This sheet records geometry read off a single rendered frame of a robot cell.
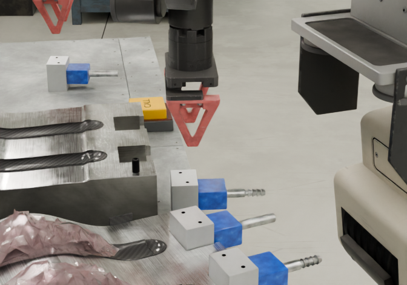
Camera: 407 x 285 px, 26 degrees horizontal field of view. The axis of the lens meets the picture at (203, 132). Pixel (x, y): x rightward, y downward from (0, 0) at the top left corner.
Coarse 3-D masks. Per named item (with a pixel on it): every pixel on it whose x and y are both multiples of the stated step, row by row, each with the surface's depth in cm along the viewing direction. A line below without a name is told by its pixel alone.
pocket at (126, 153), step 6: (120, 150) 122; (126, 150) 122; (132, 150) 122; (138, 150) 122; (144, 150) 122; (150, 150) 122; (120, 156) 122; (126, 156) 122; (132, 156) 122; (138, 156) 122; (144, 156) 123; (150, 156) 122; (120, 162) 122; (126, 162) 123
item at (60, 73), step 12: (48, 60) 166; (60, 60) 166; (48, 72) 165; (60, 72) 165; (72, 72) 165; (84, 72) 165; (96, 72) 167; (108, 72) 167; (48, 84) 166; (60, 84) 166
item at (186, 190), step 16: (176, 176) 121; (192, 176) 121; (176, 192) 119; (192, 192) 119; (208, 192) 120; (224, 192) 120; (240, 192) 122; (256, 192) 122; (176, 208) 120; (208, 208) 120; (224, 208) 121
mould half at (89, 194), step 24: (0, 120) 131; (24, 120) 132; (48, 120) 131; (72, 120) 131; (96, 120) 130; (0, 144) 123; (24, 144) 124; (48, 144) 123; (72, 144) 123; (96, 144) 122; (120, 144) 122; (144, 144) 122; (72, 168) 116; (96, 168) 115; (120, 168) 115; (144, 168) 115; (0, 192) 111; (24, 192) 112; (48, 192) 112; (72, 192) 113; (96, 192) 113; (120, 192) 114; (144, 192) 114; (0, 216) 112; (72, 216) 114; (96, 216) 114; (144, 216) 115
